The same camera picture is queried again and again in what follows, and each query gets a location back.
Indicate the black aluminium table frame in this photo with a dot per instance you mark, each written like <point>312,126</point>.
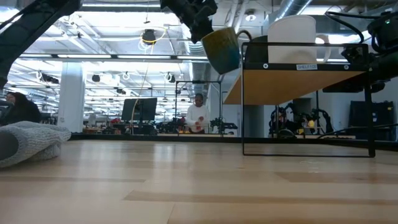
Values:
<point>186,139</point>

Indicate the green and blue glazed mug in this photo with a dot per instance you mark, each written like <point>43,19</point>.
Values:
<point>222,51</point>

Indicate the black overhead camera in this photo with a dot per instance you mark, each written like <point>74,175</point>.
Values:
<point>149,36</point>

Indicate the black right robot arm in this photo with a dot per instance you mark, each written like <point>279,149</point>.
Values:
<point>384,34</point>

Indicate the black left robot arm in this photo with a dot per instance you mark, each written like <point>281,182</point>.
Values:
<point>28,31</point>

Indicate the white column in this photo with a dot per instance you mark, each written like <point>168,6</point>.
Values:
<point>71,99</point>

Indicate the overhead LED light bar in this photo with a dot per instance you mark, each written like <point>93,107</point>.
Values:
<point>124,57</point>

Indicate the white mug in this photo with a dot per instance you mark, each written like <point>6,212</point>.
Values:
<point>290,39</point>

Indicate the grey knitted cloth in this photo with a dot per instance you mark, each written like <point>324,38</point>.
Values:
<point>34,140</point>

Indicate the person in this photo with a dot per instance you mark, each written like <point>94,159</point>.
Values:
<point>197,116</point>
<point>21,110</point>

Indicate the background computer monitor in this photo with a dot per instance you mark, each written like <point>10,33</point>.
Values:
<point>139,109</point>

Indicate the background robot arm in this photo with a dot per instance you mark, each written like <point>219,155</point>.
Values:
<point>298,121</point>

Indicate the black background frame stand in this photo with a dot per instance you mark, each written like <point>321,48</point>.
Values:
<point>220,102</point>

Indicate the wooden shelf with black frame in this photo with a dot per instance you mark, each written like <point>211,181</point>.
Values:
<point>280,85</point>

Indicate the silver ventilation duct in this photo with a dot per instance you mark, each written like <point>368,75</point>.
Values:
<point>199,71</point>

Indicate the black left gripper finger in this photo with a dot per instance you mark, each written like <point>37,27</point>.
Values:
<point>210,21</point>
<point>196,34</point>

